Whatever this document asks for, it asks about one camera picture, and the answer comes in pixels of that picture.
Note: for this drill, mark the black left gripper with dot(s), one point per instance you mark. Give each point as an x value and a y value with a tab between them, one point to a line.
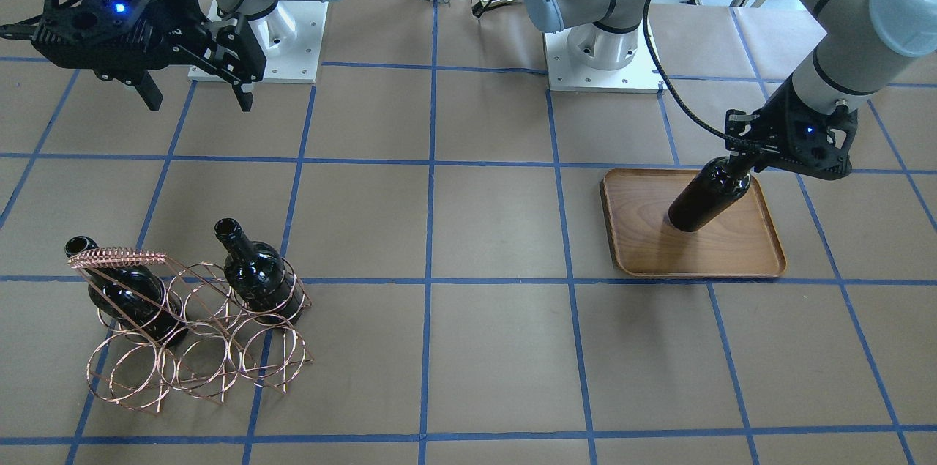
777	116

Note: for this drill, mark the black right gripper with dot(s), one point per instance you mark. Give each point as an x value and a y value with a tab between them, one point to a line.
184	13

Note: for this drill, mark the dark wine bottle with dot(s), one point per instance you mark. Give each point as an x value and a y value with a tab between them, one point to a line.
257	273
719	184
135	295

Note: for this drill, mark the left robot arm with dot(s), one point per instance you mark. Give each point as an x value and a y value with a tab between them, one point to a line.
866	43

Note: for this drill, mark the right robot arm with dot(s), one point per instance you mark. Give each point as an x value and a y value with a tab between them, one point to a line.
127	40

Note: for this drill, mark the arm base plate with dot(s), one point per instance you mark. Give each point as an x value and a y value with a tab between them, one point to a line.
586	58
307	47

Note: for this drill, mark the copper wire wine rack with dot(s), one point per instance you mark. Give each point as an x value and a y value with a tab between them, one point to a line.
225	344

